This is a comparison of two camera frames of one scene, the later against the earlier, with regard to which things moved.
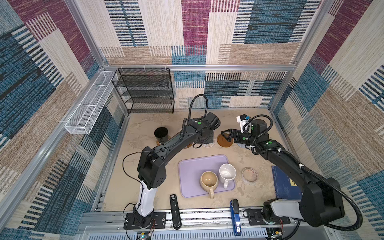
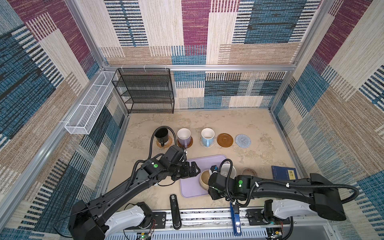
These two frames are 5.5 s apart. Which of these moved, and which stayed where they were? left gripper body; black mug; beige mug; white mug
Moved: left gripper body
Stayed: white mug; black mug; beige mug
